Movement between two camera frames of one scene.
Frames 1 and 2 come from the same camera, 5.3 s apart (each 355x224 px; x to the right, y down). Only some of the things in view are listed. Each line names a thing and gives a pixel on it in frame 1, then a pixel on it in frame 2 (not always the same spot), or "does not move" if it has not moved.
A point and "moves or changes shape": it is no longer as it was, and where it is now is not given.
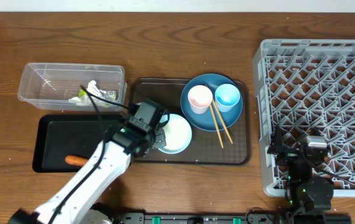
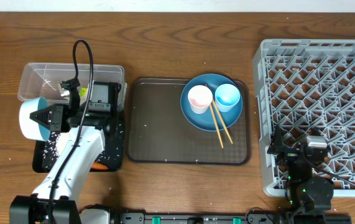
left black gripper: (162, 139) to (62, 113)
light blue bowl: (177, 134) to (30, 127)
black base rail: (232, 218) does not move
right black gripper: (276, 146) does not move
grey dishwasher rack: (325, 88) does not move
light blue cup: (226, 95) does not move
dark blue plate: (204, 120) does not move
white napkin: (86, 101) moves or changes shape
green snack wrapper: (82, 93) does not move
